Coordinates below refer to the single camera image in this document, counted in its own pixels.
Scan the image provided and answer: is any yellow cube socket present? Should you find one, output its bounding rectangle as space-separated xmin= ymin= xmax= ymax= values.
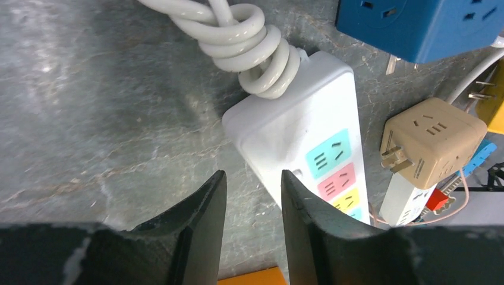
xmin=468 ymin=59 xmax=503 ymax=135

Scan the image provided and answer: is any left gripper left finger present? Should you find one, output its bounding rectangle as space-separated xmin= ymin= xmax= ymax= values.
xmin=1 ymin=170 xmax=227 ymax=284

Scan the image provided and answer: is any small white power strip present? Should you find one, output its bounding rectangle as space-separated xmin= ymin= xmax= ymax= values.
xmin=379 ymin=173 xmax=436 ymax=227

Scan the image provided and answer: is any long white power strip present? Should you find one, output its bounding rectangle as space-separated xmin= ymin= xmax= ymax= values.
xmin=222 ymin=51 xmax=370 ymax=223

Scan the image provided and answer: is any blue cube socket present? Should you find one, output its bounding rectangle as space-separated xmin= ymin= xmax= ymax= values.
xmin=335 ymin=0 xmax=503 ymax=64

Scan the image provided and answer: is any grey ruler strip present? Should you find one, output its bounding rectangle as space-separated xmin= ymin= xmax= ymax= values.
xmin=418 ymin=175 xmax=462 ymax=221

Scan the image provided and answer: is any tan wooden cube socket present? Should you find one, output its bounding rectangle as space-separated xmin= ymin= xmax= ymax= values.
xmin=380 ymin=98 xmax=487 ymax=189

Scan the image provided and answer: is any black mini tripod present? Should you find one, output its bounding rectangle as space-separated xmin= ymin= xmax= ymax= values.
xmin=452 ymin=163 xmax=503 ymax=192

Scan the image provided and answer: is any light blue plug adapter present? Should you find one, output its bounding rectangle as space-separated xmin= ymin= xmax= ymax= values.
xmin=462 ymin=139 xmax=497 ymax=178

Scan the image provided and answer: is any small red cube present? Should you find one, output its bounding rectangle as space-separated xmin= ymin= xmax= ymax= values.
xmin=426 ymin=188 xmax=449 ymax=211

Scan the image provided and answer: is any white coiled strip cord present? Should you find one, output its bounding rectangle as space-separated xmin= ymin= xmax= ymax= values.
xmin=137 ymin=0 xmax=302 ymax=100

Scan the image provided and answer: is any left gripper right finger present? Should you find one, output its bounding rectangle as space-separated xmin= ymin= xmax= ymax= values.
xmin=281 ymin=170 xmax=503 ymax=284

